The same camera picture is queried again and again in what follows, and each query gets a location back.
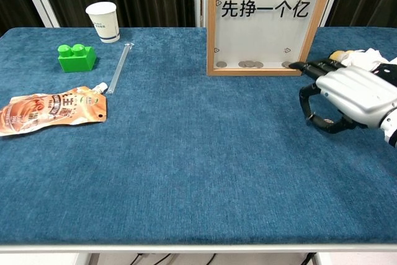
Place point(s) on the orange spout pouch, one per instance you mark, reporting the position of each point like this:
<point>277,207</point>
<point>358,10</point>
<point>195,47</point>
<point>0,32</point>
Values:
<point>46,113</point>

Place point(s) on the blue fabric table mat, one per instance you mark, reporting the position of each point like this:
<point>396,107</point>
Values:
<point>192,153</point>

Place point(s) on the wooden framed coin bank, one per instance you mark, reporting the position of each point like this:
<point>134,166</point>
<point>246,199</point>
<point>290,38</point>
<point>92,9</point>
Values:
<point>211,29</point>

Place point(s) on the clear wrapped straw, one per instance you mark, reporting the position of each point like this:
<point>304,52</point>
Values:
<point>119,66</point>

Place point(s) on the plush penguin toy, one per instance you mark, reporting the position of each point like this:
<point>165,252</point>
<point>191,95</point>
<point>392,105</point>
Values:
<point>366,57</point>

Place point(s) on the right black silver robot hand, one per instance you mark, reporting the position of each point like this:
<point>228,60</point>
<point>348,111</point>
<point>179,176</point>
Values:
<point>356,91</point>

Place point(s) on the green building block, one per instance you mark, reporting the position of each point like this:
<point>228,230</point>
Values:
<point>77,61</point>

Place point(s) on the white paper cup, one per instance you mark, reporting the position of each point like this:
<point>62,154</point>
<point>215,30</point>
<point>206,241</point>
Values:
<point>107,26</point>

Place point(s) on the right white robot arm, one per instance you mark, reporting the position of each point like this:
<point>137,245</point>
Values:
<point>391,131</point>

